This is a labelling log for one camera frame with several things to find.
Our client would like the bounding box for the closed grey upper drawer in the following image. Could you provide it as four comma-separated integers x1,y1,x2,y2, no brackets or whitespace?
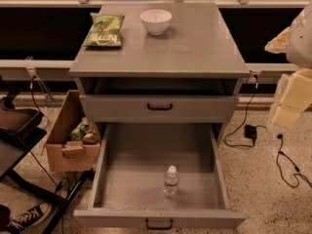
80,95,238,123

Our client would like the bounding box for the black and white sneaker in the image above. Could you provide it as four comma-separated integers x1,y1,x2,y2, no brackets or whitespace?
7,203,53,233

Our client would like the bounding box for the green snack bag in box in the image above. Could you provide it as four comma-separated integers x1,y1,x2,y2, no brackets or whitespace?
70,117,94,141

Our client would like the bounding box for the black power adapter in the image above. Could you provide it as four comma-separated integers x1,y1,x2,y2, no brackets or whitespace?
245,125,257,139

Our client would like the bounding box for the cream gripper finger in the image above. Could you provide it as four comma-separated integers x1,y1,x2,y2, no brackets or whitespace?
264,27,290,54
271,68,312,128

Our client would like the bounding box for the clear plastic water bottle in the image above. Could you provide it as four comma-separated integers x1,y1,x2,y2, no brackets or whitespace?
164,165,179,198

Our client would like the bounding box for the grey drawer cabinet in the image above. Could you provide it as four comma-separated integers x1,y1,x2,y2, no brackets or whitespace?
69,0,249,142

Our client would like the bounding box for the cardboard box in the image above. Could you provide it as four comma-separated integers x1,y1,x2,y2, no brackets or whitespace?
45,90,100,172

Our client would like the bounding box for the green chip bag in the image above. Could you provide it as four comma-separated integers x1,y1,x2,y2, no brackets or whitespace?
84,13,125,47

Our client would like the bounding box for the open grey middle drawer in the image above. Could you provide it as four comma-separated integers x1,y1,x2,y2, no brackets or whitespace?
74,123,246,230

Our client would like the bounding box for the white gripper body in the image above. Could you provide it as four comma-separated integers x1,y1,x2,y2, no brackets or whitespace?
287,2,312,68

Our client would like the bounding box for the white ceramic bowl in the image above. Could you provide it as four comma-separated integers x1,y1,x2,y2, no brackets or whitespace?
140,9,172,35

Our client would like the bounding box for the black cable at left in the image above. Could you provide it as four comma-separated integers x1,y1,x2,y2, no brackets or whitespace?
28,75,71,234

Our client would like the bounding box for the black cart stand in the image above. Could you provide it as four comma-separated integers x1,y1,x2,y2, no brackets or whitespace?
0,99,92,234

